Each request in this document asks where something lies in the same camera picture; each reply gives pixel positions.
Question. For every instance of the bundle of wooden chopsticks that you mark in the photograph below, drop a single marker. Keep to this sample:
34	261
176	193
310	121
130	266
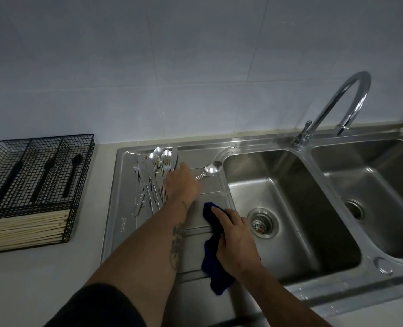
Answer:
24	231

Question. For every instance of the dark blue cloth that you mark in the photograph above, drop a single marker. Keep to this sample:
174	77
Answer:
215	275

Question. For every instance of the black fork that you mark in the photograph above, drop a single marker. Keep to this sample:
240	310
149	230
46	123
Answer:
44	177

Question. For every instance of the pile of steel cutlery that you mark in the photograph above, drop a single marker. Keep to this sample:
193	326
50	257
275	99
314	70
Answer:
147	180

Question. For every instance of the stainless steel double sink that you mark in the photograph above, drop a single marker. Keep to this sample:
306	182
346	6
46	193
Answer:
290	187

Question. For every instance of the person's right forearm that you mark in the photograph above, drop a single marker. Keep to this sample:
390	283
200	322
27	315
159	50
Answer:
283	299

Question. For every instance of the silver spoon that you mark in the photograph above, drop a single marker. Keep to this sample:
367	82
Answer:
212	168

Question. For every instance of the person's left hand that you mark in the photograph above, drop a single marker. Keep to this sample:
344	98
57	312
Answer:
182	185

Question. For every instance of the black spoon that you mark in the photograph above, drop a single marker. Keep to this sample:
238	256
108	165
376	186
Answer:
76	160

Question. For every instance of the person's right hand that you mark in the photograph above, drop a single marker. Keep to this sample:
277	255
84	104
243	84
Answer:
237	241

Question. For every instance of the chrome faucet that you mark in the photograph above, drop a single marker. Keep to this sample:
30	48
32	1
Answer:
354	78

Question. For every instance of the person's left forearm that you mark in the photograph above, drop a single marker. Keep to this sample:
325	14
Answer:
147	255

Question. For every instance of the black sleeve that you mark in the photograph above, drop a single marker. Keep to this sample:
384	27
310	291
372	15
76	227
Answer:
95	306

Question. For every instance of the black knife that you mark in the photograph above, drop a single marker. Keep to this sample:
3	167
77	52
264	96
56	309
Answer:
7	183

